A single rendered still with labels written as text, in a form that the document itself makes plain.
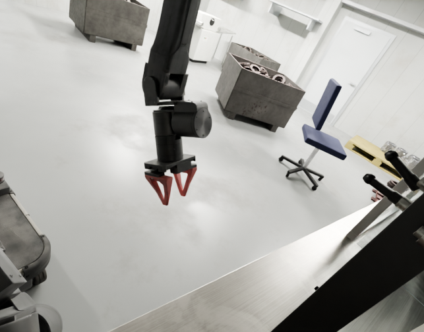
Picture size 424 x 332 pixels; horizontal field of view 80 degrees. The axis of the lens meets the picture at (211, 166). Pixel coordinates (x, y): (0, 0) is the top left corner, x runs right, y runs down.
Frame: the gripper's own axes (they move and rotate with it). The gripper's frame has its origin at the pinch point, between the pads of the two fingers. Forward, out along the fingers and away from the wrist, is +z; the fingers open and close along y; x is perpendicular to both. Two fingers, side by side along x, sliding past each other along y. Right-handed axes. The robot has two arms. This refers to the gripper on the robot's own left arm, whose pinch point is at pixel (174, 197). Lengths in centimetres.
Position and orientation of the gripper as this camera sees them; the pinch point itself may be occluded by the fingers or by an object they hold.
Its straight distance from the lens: 59.7
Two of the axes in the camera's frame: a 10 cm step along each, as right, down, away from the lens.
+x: -8.1, -1.2, 5.7
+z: 0.5, 9.6, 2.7
